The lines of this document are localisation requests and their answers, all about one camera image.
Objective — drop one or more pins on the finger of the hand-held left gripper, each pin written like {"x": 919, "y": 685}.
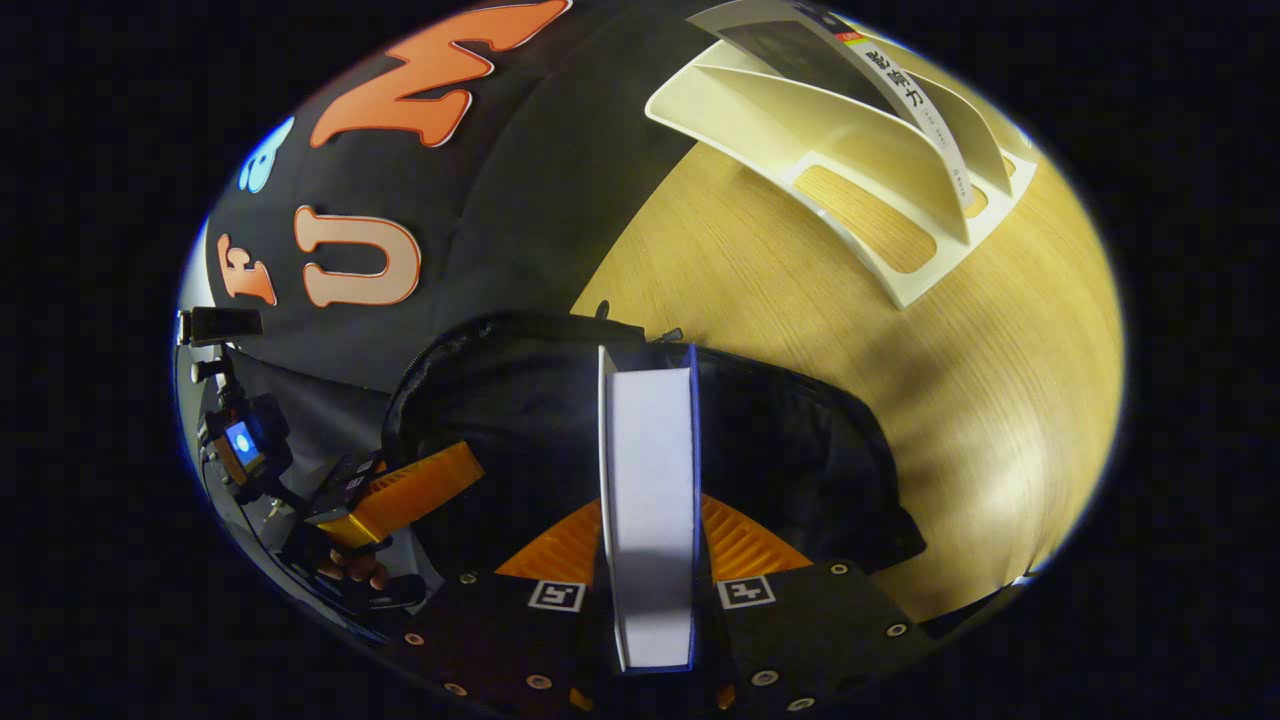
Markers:
{"x": 420, "y": 490}

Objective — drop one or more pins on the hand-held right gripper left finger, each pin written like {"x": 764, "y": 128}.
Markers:
{"x": 500, "y": 630}

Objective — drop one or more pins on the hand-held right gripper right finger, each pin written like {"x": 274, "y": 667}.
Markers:
{"x": 800, "y": 630}

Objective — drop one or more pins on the black schoolbag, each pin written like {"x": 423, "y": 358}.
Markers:
{"x": 500, "y": 400}

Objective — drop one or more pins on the blue cover book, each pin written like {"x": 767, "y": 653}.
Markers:
{"x": 650, "y": 480}

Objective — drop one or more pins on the white bookshelf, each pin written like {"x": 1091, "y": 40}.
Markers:
{"x": 800, "y": 130}

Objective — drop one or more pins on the white spine book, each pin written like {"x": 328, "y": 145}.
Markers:
{"x": 920, "y": 110}

